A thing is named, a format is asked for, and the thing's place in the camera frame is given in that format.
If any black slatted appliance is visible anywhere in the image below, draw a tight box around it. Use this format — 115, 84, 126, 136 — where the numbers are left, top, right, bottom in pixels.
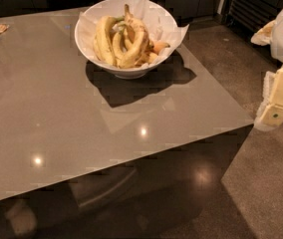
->
222, 0, 283, 67

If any white paper bowl liner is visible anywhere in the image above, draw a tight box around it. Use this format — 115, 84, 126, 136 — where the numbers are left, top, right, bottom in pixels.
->
75, 0, 187, 72

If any spotted yellow banana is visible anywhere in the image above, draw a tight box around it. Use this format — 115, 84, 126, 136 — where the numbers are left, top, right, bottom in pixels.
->
119, 4, 149, 69

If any small yellow banana middle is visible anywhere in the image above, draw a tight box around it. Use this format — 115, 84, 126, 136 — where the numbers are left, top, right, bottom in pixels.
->
112, 31, 125, 68

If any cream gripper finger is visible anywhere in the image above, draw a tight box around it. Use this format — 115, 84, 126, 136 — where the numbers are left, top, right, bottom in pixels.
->
254, 67, 283, 131
251, 20, 276, 46

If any white ceramic bowl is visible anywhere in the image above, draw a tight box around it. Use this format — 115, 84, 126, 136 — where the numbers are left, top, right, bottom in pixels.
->
75, 0, 187, 79

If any small crumpled wrapper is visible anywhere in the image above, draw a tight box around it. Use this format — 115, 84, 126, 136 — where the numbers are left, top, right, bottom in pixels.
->
0, 24, 9, 34

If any large yellow banana left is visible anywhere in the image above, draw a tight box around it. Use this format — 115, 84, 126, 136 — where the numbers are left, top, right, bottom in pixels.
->
94, 16, 118, 66

